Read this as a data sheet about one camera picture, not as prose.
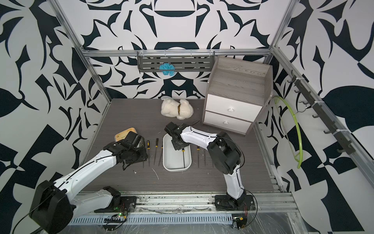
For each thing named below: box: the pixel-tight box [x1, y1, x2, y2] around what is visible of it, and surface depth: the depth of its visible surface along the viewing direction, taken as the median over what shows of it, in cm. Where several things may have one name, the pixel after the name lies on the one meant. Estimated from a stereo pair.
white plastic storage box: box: [162, 133, 192, 173], surface depth 90 cm
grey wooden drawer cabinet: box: [202, 56, 274, 137], surface depth 87 cm
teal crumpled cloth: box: [159, 62, 176, 77], surface depth 93 cm
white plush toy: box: [160, 98, 194, 120], surface depth 106 cm
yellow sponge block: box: [114, 127, 138, 142], surface depth 98 cm
